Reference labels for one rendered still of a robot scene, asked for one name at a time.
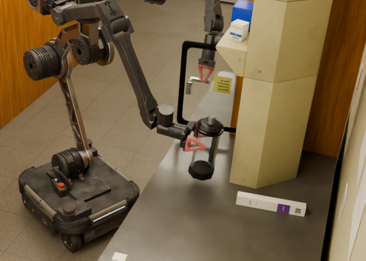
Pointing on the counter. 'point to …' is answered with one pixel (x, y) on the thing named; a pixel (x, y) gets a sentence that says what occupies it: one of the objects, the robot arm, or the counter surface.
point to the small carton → (239, 30)
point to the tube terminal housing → (278, 89)
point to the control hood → (233, 52)
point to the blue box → (243, 11)
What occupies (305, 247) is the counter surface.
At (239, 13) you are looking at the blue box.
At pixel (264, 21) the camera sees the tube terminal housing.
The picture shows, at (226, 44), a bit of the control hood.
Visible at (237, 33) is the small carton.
